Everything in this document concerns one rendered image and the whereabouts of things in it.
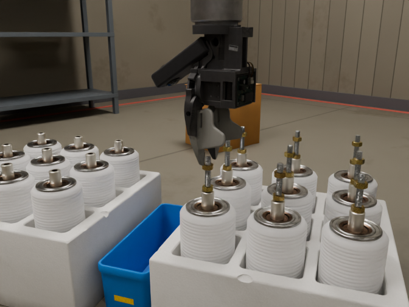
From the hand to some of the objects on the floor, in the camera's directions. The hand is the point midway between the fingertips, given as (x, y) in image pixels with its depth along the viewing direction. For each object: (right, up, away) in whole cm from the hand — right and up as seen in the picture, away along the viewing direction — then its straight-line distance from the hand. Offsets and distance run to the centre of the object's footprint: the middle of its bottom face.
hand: (204, 153), depth 64 cm
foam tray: (-36, -26, +34) cm, 56 cm away
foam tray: (+16, -31, +17) cm, 39 cm away
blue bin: (-11, -29, +24) cm, 39 cm away
